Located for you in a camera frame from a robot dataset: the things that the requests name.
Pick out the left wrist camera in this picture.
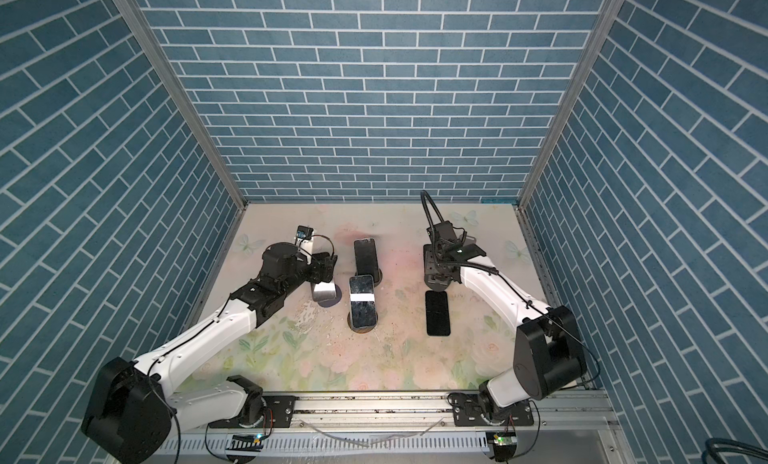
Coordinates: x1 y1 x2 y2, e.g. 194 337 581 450
295 225 314 245

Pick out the grey cable on rail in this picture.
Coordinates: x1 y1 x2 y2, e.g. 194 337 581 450
298 418 446 450

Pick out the black phone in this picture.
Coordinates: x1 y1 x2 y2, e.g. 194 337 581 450
425 290 451 337

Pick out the purple phone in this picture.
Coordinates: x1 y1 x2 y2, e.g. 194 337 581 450
311 281 337 303

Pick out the black cable bottom right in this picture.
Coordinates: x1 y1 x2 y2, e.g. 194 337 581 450
700 437 768 464

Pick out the wooden stand front centre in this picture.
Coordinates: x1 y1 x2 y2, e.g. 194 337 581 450
347 313 376 334

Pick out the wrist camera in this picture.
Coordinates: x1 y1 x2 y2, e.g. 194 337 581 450
295 225 314 245
427 221 486 265

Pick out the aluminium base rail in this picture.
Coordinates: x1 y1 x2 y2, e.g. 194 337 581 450
119 389 625 436

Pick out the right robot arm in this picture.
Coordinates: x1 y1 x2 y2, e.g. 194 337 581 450
423 244 589 424

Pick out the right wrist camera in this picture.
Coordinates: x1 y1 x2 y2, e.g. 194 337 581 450
427 221 486 265

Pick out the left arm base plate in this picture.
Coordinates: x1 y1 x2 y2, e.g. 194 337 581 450
209 394 298 431

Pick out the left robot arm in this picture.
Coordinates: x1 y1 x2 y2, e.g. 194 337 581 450
81 242 337 463

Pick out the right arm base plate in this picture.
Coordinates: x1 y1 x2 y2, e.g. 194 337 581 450
446 391 534 427

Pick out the teal phone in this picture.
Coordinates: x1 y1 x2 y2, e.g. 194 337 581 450
349 275 378 327
353 237 380 278

